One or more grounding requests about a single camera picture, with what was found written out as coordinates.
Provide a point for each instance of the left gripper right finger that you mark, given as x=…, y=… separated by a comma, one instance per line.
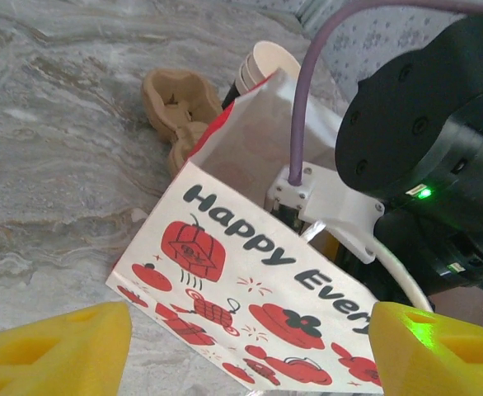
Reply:
x=439, y=359

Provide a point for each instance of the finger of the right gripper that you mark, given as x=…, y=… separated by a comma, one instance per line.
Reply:
x=330, y=251

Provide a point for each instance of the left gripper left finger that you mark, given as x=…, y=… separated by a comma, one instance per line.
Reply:
x=52, y=354

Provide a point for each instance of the red white paper gift bag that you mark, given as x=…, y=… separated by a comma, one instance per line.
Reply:
x=233, y=231

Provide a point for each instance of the brown cardboard cup carrier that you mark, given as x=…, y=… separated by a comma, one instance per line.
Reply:
x=175, y=99

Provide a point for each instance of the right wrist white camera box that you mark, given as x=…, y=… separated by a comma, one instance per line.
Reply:
x=328, y=198

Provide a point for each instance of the aluminium frame post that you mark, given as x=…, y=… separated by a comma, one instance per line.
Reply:
x=311, y=10

